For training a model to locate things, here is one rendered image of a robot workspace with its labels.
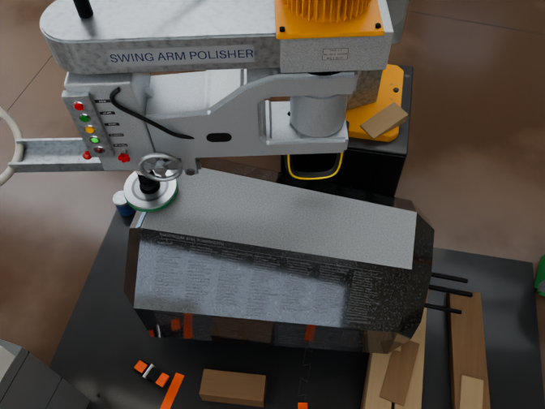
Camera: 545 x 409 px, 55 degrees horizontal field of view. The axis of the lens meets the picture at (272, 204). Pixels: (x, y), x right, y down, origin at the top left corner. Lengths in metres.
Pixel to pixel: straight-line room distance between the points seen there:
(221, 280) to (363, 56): 1.05
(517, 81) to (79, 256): 3.12
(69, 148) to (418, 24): 3.03
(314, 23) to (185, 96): 0.52
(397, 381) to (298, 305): 0.69
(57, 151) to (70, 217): 1.25
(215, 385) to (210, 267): 0.70
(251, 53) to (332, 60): 0.22
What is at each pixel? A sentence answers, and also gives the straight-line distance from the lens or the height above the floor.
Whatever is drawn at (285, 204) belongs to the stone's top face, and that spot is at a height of 0.85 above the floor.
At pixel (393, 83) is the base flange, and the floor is 0.78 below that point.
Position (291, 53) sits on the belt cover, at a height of 1.67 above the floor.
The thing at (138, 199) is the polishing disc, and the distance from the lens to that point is 2.16.
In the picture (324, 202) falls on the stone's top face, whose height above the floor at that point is 0.85.
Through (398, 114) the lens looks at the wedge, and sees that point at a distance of 2.53.
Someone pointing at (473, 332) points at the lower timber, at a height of 0.08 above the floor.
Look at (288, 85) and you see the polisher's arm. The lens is 1.59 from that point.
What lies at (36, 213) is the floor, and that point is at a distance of 3.45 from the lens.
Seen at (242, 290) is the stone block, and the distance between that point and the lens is 2.10.
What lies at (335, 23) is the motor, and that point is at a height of 1.74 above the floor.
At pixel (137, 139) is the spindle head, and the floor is 1.32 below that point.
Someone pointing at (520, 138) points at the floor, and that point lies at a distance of 3.78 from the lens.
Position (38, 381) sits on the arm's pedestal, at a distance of 2.33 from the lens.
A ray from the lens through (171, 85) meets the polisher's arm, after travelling 1.79.
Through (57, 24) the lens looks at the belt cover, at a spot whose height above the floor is 1.72.
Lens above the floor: 2.62
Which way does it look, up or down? 56 degrees down
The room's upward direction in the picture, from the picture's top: 2 degrees counter-clockwise
